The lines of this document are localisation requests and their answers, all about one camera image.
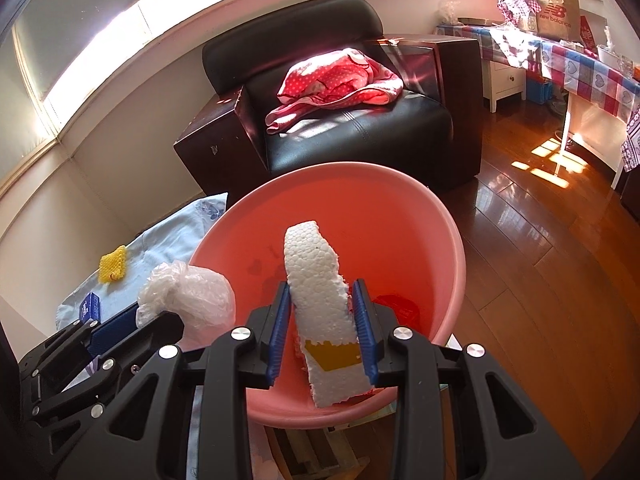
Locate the white styrofoam piece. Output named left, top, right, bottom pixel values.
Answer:
left=283, top=220, right=371, bottom=408

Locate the yellow foam fruit net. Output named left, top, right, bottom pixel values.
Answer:
left=98, top=245, right=127, bottom=284

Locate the clear plastic bag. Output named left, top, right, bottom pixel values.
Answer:
left=136, top=260, right=235, bottom=351

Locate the blue Tempo tissue pack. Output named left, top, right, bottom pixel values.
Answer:
left=78, top=292, right=101, bottom=323

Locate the light blue floral tablecloth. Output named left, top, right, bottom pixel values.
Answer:
left=55, top=193, right=227, bottom=330

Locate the black leather armchair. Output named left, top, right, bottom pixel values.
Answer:
left=174, top=0, right=483, bottom=202

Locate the red polka dot garment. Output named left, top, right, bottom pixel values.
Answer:
left=265, top=48, right=404, bottom=134

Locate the white drawer cabinet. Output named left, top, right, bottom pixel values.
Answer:
left=482, top=60, right=526, bottom=114

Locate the checkered cloth side table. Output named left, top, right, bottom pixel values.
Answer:
left=436, top=24, right=639, bottom=180

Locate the brown paper shopping bag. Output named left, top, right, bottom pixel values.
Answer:
left=536, top=0, right=580, bottom=42

